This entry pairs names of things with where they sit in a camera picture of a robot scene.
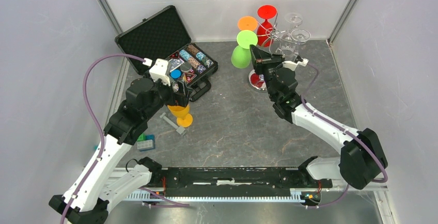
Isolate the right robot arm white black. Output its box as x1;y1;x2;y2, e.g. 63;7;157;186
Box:
250;45;388;189

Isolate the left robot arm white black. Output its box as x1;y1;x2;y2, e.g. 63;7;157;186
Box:
49;78;189;223

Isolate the yellow plastic wine glass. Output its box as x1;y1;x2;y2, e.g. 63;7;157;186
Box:
167;105;193;128

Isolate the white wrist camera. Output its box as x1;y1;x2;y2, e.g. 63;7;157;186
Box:
149;59;171;86
282;56;308;71

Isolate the red plastic wine glass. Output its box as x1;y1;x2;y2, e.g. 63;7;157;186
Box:
256;5;277;47

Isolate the green toy brick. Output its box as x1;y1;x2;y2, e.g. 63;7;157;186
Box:
137;133;146;141

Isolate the blue round dealer chip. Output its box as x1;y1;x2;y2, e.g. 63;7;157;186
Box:
170;69;182;79

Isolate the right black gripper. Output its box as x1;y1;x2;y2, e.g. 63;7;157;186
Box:
249;45;285;100

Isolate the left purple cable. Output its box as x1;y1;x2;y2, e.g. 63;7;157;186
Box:
59;53;153;224

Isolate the orange plastic wine glass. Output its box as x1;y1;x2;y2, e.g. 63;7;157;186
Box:
237;15;258;31

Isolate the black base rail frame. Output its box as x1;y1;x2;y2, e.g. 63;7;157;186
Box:
126;157;333;206

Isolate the green plastic wine glass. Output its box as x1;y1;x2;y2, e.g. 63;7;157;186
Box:
231;30;258;69

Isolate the chrome wine glass rack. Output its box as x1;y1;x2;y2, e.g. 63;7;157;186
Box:
248;12;311;92

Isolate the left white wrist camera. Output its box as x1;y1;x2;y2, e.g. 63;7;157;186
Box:
149;59;171;86

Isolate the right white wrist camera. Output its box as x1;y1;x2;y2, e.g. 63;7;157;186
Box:
282;56;308;71

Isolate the black poker chip case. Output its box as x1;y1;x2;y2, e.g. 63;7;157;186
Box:
115;5;218;102

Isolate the clear wine glass rear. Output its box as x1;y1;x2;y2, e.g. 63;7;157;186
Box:
277;12;303;60

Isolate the clear wine glass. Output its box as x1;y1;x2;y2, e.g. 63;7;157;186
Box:
277;12;303;60
291;29;311;60

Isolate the playing card deck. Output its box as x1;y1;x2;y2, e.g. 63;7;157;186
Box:
169;58;184;72

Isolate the clear wine glass front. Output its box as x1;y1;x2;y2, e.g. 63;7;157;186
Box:
291;29;311;60

